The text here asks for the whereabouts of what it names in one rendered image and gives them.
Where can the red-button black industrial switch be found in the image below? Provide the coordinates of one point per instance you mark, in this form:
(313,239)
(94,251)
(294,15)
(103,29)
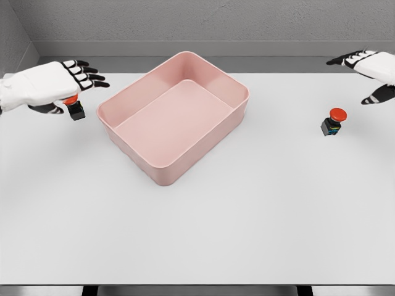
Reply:
(75,108)
(333,121)

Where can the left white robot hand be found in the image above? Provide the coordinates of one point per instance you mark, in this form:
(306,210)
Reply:
(49,83)

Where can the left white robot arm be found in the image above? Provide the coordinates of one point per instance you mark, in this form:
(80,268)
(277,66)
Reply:
(4,95)

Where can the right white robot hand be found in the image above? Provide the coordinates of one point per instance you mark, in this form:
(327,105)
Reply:
(375,66)

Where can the pink rectangular plastic basket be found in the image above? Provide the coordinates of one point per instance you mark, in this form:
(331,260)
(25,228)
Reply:
(172,118)

